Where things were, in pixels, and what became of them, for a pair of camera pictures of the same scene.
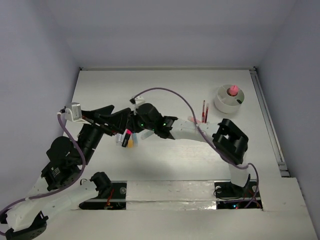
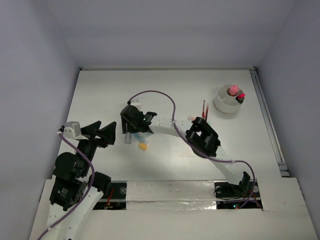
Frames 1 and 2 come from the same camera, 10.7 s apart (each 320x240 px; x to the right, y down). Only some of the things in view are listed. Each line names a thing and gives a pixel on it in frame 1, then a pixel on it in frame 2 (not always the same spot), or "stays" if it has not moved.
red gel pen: (203, 113) stays
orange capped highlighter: (130, 143) -> (143, 146)
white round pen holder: (227, 103) stays
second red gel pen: (206, 115) stays
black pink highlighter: (127, 134) -> (240, 96)
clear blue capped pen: (119, 139) -> (128, 138)
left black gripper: (99, 124) -> (92, 139)
